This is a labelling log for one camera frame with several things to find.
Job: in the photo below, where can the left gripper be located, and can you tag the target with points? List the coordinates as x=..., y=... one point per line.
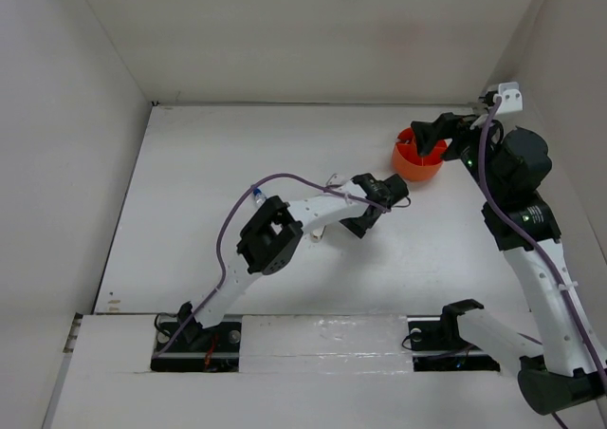
x=358, y=227

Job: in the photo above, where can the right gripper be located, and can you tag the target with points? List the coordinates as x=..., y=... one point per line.
x=444, y=127

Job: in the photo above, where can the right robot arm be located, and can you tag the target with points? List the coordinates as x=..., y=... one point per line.
x=567, y=366

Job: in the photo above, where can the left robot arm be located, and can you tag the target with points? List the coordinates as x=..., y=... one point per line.
x=270, y=238

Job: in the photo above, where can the orange round organizer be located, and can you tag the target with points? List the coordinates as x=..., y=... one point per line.
x=408, y=164

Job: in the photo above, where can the blue capped spray bottle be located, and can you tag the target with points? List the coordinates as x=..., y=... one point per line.
x=259, y=197

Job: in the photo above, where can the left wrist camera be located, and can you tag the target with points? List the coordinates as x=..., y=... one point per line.
x=336, y=181

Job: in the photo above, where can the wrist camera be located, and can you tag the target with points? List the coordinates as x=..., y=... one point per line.
x=508, y=95
x=336, y=181

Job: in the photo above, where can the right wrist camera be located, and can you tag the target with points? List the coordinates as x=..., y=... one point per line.
x=508, y=95

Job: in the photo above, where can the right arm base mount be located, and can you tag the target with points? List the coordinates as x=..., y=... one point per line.
x=437, y=346

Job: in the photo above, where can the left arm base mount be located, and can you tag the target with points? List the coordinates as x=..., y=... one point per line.
x=213, y=350

